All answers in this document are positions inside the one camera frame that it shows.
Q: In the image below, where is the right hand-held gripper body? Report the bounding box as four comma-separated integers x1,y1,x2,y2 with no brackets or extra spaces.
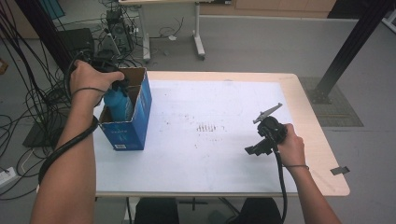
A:
252,103,288,147

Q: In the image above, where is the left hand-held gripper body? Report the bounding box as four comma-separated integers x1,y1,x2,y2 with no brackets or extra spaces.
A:
90,58,120,73

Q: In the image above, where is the blue bottle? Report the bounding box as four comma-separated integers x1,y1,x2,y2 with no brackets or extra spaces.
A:
103,87,134,122

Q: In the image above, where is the blue cardboard box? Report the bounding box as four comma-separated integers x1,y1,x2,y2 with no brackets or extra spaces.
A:
98,66,153,151

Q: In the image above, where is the person's left hand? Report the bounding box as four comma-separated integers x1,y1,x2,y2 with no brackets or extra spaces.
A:
68,60,125,105

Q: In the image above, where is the person's right hand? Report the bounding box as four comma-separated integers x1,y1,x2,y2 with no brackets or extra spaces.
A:
275,123,306,168

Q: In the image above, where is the black equipment case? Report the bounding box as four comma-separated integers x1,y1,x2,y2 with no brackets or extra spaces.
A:
58,27,95,58

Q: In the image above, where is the computer tower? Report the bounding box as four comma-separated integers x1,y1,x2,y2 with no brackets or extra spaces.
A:
106,8,135,52

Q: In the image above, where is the wooden table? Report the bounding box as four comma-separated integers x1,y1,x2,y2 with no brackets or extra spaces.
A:
92,70,350,198

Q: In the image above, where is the person's right leg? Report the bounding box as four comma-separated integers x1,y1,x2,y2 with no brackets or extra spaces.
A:
233,197,283,224

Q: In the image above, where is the white table mat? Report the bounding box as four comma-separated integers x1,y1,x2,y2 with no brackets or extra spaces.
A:
92,79,298,194

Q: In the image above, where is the grey floor mat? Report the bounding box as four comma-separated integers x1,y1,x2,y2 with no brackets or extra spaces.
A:
298,77,364,128

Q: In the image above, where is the grey tape strip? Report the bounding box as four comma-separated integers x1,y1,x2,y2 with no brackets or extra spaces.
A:
330,166,350,176

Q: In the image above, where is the white desk on wheels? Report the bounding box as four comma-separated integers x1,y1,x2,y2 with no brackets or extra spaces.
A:
120,0,233,62

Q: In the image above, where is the black floor plate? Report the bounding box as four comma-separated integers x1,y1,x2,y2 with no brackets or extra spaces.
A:
21,106,71,149

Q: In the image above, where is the wooden cabinet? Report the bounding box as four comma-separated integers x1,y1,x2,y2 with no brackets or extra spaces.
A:
199,0,338,19

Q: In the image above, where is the white power strip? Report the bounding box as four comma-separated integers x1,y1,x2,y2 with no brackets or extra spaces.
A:
0,166,19,189

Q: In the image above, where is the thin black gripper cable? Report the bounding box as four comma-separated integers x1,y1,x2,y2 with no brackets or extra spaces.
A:
268,133,288,224

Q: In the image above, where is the black metal frame post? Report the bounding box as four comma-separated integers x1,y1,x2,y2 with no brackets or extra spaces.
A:
15,0,75,73
311,0,395,105

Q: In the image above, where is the thick black sleeved cable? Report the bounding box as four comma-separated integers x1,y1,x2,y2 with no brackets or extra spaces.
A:
37,115,100,186

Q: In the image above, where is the bundle of black cables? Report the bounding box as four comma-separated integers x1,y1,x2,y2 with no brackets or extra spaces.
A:
0,0,73,201

